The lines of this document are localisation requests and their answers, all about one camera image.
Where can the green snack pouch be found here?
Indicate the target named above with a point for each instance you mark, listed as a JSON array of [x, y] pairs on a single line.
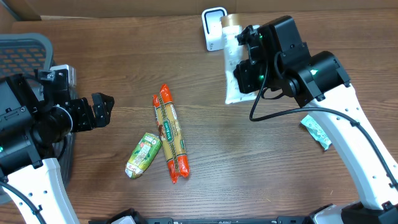
[[143, 155]]

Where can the orange spaghetti packet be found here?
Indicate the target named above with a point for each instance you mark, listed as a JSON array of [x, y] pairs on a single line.
[[170, 134]]

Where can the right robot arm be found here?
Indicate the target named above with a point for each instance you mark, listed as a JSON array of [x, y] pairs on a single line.
[[278, 59]]

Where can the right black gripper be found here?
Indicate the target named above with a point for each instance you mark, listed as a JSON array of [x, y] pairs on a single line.
[[246, 74]]

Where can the white barcode scanner stand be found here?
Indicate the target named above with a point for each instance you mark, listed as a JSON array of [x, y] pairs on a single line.
[[211, 19]]

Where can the grey plastic mesh basket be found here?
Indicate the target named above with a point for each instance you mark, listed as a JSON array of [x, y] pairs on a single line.
[[23, 53]]

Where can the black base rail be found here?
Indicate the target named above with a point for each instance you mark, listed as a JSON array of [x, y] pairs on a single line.
[[132, 216]]

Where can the teal wipes packet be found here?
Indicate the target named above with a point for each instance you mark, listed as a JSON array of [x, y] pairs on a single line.
[[316, 131]]

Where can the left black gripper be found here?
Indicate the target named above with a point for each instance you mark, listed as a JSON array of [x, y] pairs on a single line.
[[82, 114]]

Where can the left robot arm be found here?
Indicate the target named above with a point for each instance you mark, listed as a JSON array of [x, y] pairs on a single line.
[[38, 111]]

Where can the white tube gold cap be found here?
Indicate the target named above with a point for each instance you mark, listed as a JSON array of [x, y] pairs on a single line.
[[233, 54]]

